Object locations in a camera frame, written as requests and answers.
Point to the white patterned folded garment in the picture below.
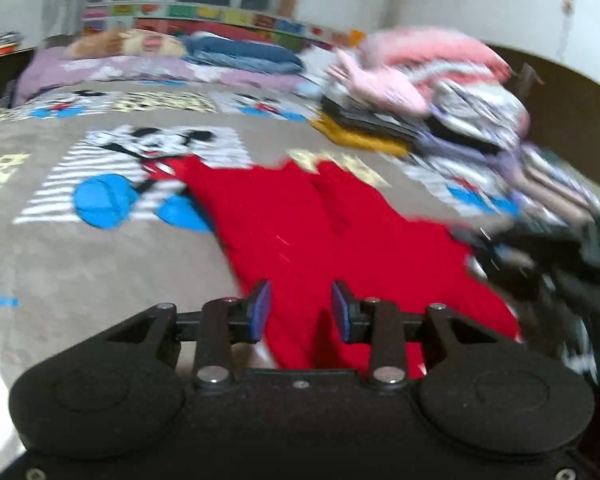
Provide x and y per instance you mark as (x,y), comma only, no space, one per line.
(480,105)

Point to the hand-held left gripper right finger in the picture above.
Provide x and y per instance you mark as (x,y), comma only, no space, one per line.
(337,310)

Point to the pink folded garment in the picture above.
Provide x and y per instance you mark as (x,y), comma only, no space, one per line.
(380,90)

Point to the blue folded quilt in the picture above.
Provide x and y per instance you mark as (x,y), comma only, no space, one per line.
(240,52)

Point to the lavender folded garment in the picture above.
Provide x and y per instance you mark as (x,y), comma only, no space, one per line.
(480,160)

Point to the black striped folded garment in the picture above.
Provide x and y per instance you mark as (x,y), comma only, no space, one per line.
(370,120)

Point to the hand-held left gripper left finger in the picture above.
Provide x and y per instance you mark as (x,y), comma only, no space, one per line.
(262,310)

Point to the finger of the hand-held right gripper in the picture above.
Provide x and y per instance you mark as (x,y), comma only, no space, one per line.
(472,240)

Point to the stack of pale folded cloths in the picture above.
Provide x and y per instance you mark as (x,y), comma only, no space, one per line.
(555,185)

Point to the red knitted sweater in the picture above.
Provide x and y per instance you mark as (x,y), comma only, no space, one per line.
(290,220)

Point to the red pillow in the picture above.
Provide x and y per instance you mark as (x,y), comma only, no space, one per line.
(170,25)

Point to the purple printed quilt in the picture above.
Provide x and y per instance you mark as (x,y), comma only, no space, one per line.
(130,67)

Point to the colourful printed headboard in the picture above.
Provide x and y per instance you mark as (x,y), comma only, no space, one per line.
(205,12)

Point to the cartoon mouse printed blanket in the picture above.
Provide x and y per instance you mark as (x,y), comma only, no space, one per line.
(55,260)

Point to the orange printed pillow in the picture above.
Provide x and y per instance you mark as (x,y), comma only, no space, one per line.
(140,45)

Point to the yellow folded garment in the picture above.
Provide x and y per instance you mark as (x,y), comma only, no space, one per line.
(355,137)

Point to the pink folded blanket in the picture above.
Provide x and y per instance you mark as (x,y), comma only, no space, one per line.
(430,47)

